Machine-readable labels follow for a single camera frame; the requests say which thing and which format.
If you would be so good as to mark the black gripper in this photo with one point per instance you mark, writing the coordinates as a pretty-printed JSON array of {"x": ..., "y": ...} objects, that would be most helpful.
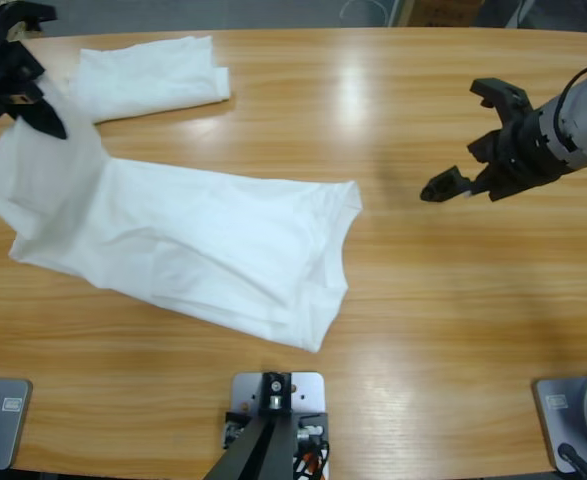
[
  {"x": 523, "y": 155},
  {"x": 3, "y": 75}
]

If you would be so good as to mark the white t-shirt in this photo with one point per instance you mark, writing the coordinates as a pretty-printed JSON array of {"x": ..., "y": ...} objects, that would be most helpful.
[{"x": 173, "y": 225}]

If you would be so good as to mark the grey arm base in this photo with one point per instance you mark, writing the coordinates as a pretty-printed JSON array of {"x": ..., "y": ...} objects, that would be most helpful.
[
  {"x": 563, "y": 415},
  {"x": 8, "y": 425}
]

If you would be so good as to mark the wooden crate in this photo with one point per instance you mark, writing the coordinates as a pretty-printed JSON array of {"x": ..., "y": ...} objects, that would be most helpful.
[{"x": 25, "y": 32}]

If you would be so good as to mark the folded white cloth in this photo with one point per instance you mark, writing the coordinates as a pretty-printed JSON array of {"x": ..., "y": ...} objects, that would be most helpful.
[{"x": 148, "y": 75}]

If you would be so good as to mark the cardboard box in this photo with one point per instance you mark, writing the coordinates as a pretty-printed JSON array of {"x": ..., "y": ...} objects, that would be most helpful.
[{"x": 445, "y": 11}]

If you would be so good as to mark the orange clamp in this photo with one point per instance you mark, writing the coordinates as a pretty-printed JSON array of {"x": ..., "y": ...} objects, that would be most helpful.
[{"x": 312, "y": 457}]

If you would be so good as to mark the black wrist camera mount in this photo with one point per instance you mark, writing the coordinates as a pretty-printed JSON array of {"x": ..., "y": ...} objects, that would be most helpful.
[
  {"x": 498, "y": 90},
  {"x": 38, "y": 11}
]

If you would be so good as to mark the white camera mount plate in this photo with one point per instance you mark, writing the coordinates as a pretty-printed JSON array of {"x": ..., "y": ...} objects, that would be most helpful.
[{"x": 308, "y": 395}]

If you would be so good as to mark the dark camera post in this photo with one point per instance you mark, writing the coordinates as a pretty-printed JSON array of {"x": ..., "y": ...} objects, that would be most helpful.
[{"x": 253, "y": 450}]

